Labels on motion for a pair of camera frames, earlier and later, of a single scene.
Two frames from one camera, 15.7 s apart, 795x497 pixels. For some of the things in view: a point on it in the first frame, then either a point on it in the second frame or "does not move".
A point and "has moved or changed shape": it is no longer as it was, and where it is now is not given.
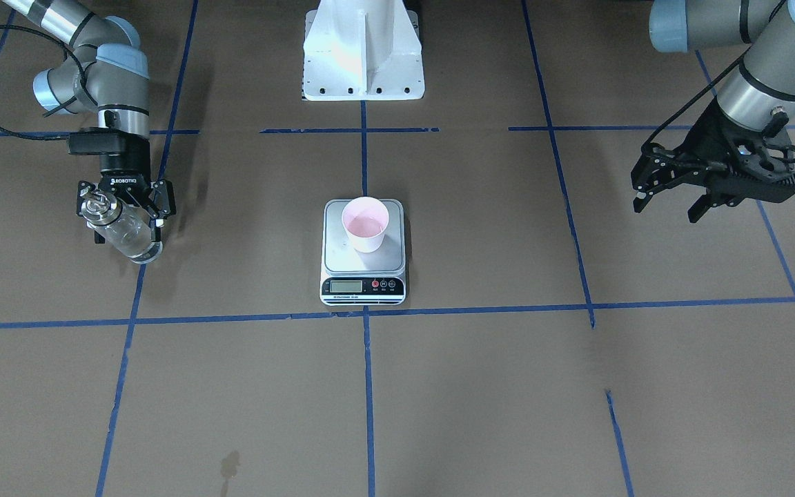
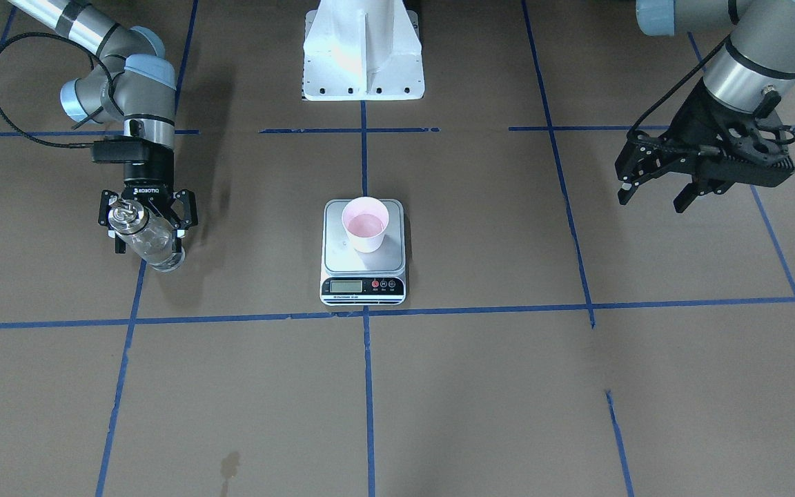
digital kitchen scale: x=352 y=278 does not move
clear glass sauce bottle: x=128 y=228 has moved or changed shape
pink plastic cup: x=366 y=219 does not move
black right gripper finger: x=99 y=238 -> x=107 y=198
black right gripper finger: x=164 y=210 -> x=185 y=206
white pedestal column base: x=362 y=50 does not move
